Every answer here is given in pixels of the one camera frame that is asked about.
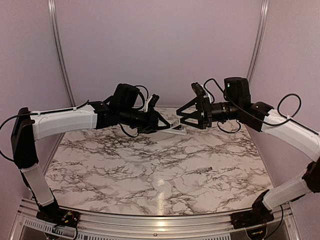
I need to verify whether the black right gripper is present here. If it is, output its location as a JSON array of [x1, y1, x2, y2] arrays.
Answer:
[[176, 96, 241, 130]]

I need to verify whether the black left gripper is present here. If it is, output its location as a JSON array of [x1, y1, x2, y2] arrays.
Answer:
[[119, 106, 172, 134]]

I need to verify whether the white remote control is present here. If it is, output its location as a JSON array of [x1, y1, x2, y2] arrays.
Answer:
[[162, 119, 187, 136]]

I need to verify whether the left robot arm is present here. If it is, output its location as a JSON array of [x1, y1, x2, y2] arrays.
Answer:
[[11, 83, 172, 223]]

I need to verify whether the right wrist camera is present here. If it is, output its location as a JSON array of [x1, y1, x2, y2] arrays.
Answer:
[[191, 82, 209, 100]]

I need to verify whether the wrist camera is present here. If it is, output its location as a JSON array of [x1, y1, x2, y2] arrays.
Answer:
[[191, 82, 209, 100], [142, 94, 160, 113]]

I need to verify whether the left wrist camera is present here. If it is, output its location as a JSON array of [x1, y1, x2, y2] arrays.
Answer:
[[142, 94, 160, 113]]

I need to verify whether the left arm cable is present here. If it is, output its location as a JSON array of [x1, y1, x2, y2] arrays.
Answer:
[[0, 85, 150, 163]]

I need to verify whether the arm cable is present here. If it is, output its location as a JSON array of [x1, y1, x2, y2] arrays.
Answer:
[[0, 85, 150, 163], [203, 78, 320, 137]]

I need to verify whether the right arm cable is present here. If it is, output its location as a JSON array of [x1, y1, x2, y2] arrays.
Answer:
[[203, 78, 320, 137]]

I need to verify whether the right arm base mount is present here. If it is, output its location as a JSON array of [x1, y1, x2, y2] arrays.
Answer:
[[230, 210, 275, 229]]

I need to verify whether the right aluminium frame post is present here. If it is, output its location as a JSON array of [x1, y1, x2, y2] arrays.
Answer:
[[246, 0, 270, 86]]

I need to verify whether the aluminium frame post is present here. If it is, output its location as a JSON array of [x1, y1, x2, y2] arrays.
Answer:
[[246, 0, 270, 86], [47, 0, 76, 107]]

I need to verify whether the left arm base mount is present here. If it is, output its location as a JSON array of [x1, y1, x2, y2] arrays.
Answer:
[[36, 208, 80, 228]]

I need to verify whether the front aluminium rail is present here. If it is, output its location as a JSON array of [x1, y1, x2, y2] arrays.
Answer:
[[8, 198, 301, 240]]

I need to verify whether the left aluminium frame post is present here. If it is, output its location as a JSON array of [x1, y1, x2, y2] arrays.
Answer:
[[47, 0, 76, 107]]

